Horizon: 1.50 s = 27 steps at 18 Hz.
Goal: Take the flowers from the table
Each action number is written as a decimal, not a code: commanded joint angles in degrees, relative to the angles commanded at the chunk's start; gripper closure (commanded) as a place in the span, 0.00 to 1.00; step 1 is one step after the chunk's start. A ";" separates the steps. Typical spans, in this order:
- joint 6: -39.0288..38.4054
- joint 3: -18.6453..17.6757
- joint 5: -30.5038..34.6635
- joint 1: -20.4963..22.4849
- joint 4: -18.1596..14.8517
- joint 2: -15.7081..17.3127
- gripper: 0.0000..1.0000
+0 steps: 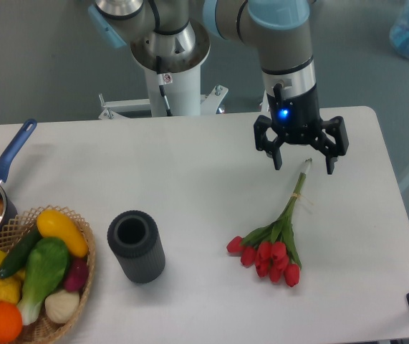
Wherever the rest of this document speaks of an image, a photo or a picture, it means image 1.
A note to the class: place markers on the white garlic bulb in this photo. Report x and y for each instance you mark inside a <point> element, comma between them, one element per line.
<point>61,306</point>

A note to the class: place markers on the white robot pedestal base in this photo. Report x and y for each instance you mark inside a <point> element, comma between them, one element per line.
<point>172,71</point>

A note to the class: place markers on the green bok choy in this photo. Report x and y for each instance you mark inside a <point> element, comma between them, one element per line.
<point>45,269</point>

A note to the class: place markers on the purple radish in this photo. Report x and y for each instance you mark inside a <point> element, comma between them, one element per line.
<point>77,275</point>

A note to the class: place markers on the yellow squash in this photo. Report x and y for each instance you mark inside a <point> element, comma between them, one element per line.
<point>52,223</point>

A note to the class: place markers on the green cucumber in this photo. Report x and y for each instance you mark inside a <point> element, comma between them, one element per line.
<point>17,257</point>

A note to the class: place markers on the red tulip bouquet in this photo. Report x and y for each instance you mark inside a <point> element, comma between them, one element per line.
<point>271,249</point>

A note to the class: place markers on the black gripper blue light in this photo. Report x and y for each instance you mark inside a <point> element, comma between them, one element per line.
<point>296,121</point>

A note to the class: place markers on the dark grey ribbed vase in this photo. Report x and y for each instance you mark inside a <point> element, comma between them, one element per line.
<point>134,239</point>

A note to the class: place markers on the woven wicker basket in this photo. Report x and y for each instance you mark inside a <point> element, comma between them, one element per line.
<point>45,330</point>

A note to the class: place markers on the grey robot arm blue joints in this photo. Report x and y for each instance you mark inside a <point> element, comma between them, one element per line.
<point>278,30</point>

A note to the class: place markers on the orange fruit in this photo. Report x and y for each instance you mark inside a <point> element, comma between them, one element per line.
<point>10,322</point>

